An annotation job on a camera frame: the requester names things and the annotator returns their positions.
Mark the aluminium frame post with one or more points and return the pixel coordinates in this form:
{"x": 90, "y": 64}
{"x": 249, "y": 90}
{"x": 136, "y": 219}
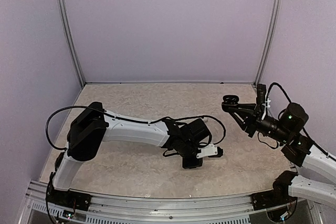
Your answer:
{"x": 268, "y": 42}
{"x": 70, "y": 43}

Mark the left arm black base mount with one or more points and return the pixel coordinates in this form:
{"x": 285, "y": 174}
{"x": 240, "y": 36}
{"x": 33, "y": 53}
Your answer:
{"x": 69, "y": 199}

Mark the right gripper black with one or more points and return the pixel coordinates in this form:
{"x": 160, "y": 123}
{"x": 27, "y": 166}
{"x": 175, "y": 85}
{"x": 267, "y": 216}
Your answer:
{"x": 251, "y": 119}

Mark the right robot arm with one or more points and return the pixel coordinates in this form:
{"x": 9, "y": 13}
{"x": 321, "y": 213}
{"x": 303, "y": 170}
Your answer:
{"x": 298, "y": 149}

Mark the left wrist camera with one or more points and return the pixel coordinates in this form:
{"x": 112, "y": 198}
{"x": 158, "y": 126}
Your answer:
{"x": 212, "y": 151}

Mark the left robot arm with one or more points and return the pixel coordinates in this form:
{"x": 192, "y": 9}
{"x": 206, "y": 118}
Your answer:
{"x": 94, "y": 125}

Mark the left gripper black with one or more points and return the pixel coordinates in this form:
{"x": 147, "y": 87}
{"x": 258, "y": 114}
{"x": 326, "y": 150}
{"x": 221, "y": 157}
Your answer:
{"x": 189, "y": 164}

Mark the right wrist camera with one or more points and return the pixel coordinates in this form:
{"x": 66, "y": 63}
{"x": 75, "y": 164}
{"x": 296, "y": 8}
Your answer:
{"x": 262, "y": 100}

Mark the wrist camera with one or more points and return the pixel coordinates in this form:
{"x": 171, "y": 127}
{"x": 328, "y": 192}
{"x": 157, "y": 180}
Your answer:
{"x": 212, "y": 151}
{"x": 262, "y": 100}

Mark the aluminium front rail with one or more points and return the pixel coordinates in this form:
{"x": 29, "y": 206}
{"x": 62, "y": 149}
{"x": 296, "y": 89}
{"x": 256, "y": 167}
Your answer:
{"x": 103, "y": 208}

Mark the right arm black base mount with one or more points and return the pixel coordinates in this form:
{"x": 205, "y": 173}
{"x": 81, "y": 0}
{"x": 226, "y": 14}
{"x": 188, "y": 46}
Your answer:
{"x": 278, "y": 195}

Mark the left aluminium frame post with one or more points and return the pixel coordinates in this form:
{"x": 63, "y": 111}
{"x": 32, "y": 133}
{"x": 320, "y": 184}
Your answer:
{"x": 70, "y": 43}

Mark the right aluminium frame post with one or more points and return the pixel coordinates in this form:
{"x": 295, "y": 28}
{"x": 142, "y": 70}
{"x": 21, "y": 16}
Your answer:
{"x": 268, "y": 42}

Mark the black earbud charging case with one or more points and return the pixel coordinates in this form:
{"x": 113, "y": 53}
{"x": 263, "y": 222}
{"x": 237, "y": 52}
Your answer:
{"x": 230, "y": 100}

